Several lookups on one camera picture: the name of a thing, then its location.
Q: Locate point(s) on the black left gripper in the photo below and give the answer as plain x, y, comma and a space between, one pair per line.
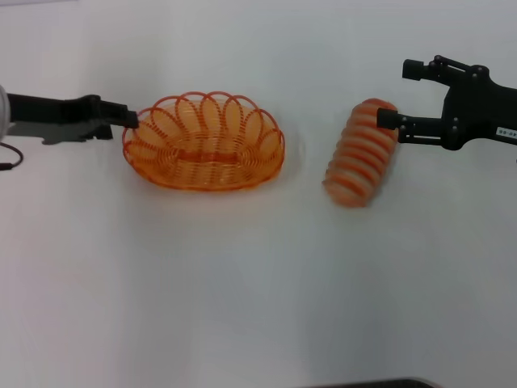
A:
48, 111

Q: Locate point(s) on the orange white striped bread loaf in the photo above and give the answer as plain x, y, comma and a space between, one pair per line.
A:
355, 161

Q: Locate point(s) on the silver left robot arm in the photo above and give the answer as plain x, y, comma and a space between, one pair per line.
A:
2, 113

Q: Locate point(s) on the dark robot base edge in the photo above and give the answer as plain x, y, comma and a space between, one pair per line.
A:
379, 383

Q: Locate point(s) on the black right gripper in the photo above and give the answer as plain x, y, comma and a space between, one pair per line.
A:
472, 109

